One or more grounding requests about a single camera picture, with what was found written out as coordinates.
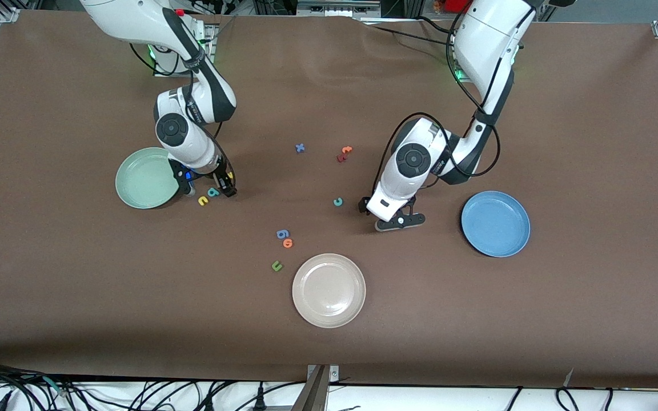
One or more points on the blue foam letter g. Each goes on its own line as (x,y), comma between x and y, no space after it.
(279,233)

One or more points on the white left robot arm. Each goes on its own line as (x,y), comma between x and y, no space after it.
(414,165)

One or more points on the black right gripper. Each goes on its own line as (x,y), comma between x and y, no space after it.
(219,174)

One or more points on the red box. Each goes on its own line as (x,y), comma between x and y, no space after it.
(457,4)

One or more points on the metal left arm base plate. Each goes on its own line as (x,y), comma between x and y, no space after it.
(459,77)

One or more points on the black power plug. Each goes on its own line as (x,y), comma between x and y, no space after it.
(260,399)

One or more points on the teal foam letter a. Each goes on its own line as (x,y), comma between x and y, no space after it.
(210,193)

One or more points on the green foam letter u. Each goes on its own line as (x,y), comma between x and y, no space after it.
(274,267)

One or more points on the green plate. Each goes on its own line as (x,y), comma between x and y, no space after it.
(140,182)

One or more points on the aluminium profile bar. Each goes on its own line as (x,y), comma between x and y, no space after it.
(315,394)

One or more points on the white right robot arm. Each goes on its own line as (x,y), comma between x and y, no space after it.
(186,137)

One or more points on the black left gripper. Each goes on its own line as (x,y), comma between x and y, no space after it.
(362,205)

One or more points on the blue plate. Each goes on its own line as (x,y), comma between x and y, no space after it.
(496,224)

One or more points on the small metal bracket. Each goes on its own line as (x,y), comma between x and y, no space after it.
(334,374)

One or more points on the beige plate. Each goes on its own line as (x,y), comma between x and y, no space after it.
(329,290)

